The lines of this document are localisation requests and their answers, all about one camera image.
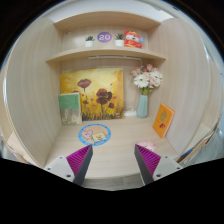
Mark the small potted plant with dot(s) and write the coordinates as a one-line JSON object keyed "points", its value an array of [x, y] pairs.
{"points": [[89, 41], [119, 39]]}

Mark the right small potted plant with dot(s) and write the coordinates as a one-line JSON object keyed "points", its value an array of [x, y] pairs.
{"points": [[119, 39]]}

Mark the left small potted plant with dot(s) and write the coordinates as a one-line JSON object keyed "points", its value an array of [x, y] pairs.
{"points": [[89, 41]]}

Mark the purple round number 20 sign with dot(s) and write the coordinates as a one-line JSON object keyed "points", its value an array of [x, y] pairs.
{"points": [[104, 37]]}

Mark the white LED light bar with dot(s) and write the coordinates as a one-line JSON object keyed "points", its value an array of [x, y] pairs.
{"points": [[115, 57]]}

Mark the pink and white flower bouquet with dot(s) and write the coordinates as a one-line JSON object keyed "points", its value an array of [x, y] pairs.
{"points": [[147, 78]]}

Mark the green and beige book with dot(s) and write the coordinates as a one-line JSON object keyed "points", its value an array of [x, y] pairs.
{"points": [[70, 108]]}

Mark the red cartoon fortune doll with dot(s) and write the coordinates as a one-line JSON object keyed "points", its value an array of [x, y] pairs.
{"points": [[132, 39]]}

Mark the round cartoon pig mouse pad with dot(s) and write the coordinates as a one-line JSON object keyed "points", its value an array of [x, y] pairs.
{"points": [[95, 134]]}

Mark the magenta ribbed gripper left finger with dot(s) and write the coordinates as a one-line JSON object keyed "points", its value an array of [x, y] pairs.
{"points": [[73, 167]]}

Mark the orange book with tree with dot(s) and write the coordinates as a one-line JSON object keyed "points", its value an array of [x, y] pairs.
{"points": [[163, 120]]}

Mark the light blue vase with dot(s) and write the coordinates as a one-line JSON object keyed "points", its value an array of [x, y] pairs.
{"points": [[142, 109]]}

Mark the wooden wall shelf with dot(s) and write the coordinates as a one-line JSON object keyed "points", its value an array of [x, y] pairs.
{"points": [[92, 52]]}

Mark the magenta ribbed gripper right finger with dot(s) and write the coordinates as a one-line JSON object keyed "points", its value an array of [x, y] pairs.
{"points": [[153, 166]]}

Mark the yellow poppy flower painting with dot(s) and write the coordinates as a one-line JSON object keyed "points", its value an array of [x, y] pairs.
{"points": [[101, 92]]}

